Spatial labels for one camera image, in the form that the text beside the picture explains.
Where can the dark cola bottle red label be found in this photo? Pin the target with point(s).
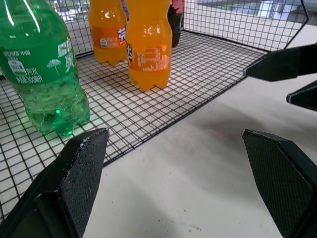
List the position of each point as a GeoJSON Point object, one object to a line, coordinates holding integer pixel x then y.
{"type": "Point", "coordinates": [176, 27]}

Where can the green soda bottle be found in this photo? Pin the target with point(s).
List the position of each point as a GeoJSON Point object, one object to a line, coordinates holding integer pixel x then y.
{"type": "Point", "coordinates": [42, 74]}

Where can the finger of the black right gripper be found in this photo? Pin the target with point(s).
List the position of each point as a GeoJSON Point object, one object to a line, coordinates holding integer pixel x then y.
{"type": "Point", "coordinates": [305, 98]}
{"type": "Point", "coordinates": [282, 64]}

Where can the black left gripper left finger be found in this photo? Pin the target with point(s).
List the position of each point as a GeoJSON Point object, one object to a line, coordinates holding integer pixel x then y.
{"type": "Point", "coordinates": [74, 183]}

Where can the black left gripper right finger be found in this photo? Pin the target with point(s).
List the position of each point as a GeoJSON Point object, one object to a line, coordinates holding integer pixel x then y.
{"type": "Point", "coordinates": [282, 178]}

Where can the orange soda bottle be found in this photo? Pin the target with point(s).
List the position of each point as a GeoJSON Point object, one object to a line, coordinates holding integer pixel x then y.
{"type": "Point", "coordinates": [148, 57]}
{"type": "Point", "coordinates": [106, 32]}

